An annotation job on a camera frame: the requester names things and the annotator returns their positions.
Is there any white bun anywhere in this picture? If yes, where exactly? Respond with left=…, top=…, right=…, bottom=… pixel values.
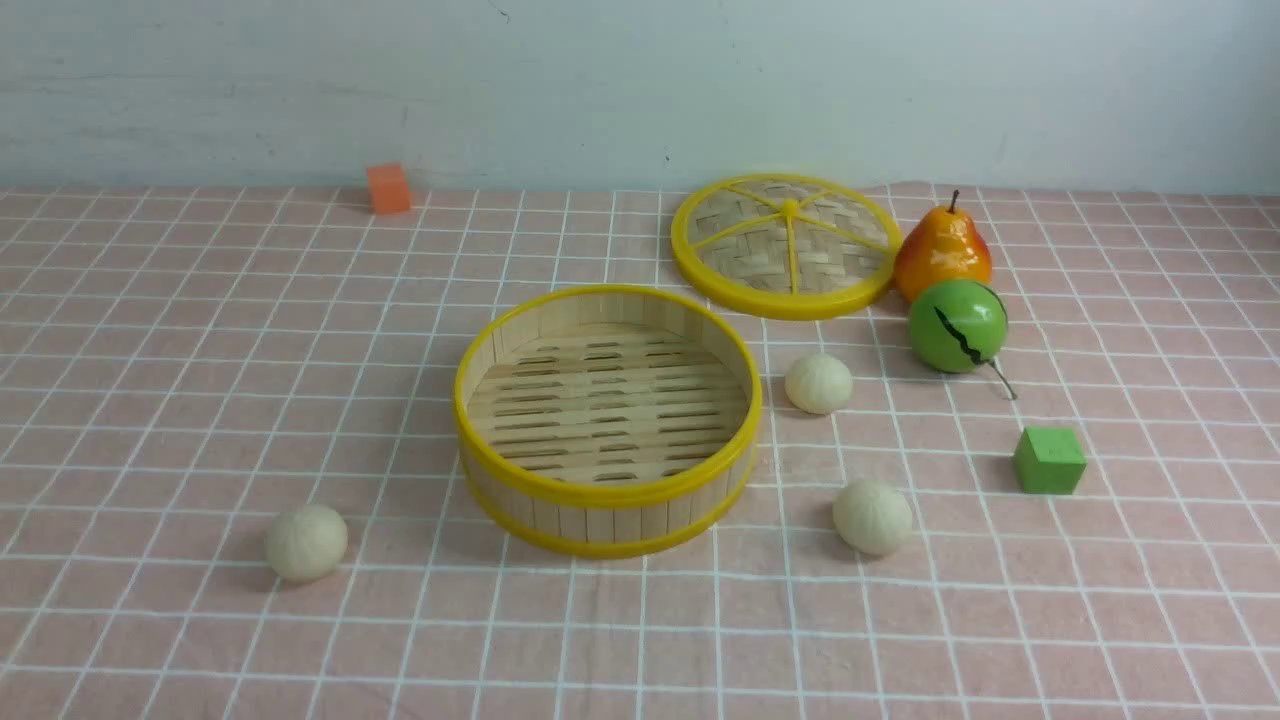
left=832, top=480, right=914, bottom=557
left=264, top=503, right=349, bottom=583
left=783, top=354, right=852, bottom=415

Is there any yellow bamboo steamer tray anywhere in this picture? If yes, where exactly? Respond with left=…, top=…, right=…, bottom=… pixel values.
left=453, top=284, right=764, bottom=559

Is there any yellow woven steamer lid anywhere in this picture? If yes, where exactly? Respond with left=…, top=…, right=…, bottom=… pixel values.
left=669, top=173, right=902, bottom=322

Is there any orange cube block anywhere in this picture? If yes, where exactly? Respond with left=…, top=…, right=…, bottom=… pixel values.
left=366, top=163, right=413, bottom=215

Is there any green toy watermelon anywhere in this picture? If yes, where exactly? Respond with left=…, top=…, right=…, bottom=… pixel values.
left=908, top=278, right=1018, bottom=400

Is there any orange yellow toy pear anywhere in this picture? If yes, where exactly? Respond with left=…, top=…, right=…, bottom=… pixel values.
left=893, top=190, right=993, bottom=304

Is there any green cube block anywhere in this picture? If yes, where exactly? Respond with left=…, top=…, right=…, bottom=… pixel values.
left=1012, top=425, right=1088, bottom=495

